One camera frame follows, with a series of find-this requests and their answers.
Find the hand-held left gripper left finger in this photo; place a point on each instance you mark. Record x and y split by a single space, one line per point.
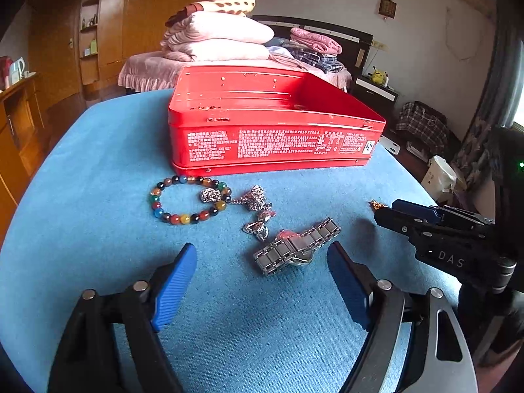
174 286

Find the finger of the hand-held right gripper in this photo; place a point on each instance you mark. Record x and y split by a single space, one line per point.
413 209
399 223

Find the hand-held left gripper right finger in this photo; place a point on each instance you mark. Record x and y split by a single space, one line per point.
348 282

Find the small gold pendant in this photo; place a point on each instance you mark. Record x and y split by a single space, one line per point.
374 204

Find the silver metal watch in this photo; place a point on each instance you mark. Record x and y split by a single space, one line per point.
278 254

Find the red tin box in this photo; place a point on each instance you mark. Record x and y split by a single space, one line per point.
266 147

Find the white trash bin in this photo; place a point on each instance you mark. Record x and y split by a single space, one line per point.
438 176

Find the white bathroom scale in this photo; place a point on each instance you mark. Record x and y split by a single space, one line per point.
389 146

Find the plaid bag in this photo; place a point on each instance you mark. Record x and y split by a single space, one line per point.
421 125

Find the blue towel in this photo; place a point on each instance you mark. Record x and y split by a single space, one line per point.
254 327

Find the dark nightstand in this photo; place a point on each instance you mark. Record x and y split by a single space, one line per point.
374 96

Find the yellow plush toy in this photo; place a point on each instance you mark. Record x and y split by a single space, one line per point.
378 75

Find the dark green curtain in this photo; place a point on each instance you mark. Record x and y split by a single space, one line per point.
491 90

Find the folded plaid clothes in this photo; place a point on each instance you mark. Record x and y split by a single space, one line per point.
323 63

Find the dark wooden headboard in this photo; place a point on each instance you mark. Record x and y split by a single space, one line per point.
352 39

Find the folded pink clothes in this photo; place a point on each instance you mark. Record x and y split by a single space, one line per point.
313 41

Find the bed with pink cover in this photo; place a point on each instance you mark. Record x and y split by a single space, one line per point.
143 71

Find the wooden dresser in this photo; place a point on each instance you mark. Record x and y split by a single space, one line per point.
18 131

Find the wooden door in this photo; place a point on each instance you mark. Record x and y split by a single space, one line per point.
57 61

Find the folded pink quilts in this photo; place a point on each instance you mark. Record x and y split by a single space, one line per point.
221 37

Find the light blue electric kettle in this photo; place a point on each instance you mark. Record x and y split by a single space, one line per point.
17 70

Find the wooden wardrobe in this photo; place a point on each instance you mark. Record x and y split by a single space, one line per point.
135 16

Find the red thermos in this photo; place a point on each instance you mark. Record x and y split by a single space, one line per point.
5 71

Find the spotted cream blanket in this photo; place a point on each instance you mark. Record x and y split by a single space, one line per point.
229 6

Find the brown wall lamp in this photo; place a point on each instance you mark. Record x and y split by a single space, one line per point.
387 7

